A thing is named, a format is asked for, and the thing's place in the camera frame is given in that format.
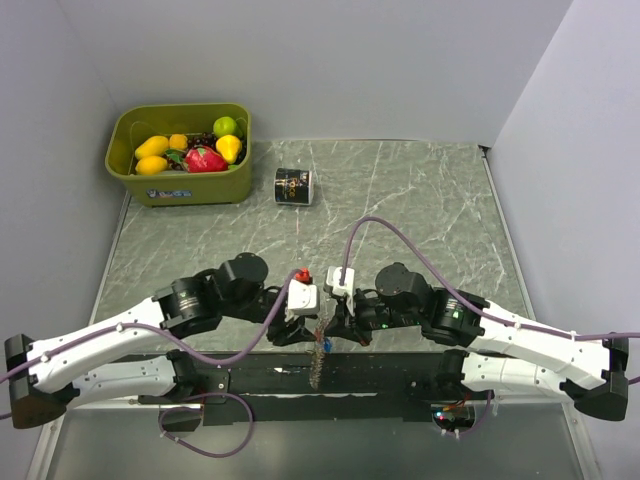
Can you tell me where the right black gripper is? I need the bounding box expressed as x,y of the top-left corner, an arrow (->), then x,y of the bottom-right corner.
323,283 -> 422,345

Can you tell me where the large silver keyring with rings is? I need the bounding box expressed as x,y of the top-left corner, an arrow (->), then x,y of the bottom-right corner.
309,319 -> 332,390

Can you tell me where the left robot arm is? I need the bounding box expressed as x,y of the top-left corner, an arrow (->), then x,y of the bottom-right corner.
1,252 -> 319,429

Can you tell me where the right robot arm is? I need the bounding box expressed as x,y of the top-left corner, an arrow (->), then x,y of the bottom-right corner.
324,262 -> 629,421

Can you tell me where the black paper cup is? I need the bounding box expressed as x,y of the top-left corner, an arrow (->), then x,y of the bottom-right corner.
274,168 -> 314,206

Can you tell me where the yellow pear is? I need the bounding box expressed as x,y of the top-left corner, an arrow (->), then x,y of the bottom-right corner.
216,134 -> 243,165

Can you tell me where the red dragon fruit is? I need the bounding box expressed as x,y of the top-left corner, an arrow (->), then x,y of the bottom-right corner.
184,146 -> 228,173

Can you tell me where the dark cherries bunch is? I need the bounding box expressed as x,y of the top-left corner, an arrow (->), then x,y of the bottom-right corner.
163,133 -> 247,173

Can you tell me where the green lime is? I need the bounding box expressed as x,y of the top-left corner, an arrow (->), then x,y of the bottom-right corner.
213,116 -> 238,138

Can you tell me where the small orange fruit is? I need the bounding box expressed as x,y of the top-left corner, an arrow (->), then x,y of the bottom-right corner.
168,134 -> 189,151

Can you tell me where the yellow mango lower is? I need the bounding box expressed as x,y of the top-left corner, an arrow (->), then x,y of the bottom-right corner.
135,155 -> 169,176

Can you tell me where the yellow mango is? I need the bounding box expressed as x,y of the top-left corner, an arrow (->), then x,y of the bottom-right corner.
135,155 -> 169,176
134,135 -> 169,160

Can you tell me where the yellow mango upper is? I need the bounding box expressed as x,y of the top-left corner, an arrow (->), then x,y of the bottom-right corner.
134,135 -> 169,160

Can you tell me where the olive green plastic bin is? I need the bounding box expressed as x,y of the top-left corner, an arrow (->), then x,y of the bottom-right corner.
105,103 -> 252,207

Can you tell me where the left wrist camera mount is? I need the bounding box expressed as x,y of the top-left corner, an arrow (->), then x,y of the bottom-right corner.
286,268 -> 320,322

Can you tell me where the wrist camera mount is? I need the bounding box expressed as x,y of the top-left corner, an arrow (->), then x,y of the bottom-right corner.
324,266 -> 355,316
286,268 -> 320,322

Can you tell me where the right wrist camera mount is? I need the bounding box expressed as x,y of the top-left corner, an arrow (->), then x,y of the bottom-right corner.
324,266 -> 355,316

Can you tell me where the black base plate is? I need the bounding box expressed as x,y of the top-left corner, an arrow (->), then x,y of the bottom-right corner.
138,352 -> 493,426

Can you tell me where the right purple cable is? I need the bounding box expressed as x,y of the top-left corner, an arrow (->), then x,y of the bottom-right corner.
340,216 -> 640,436

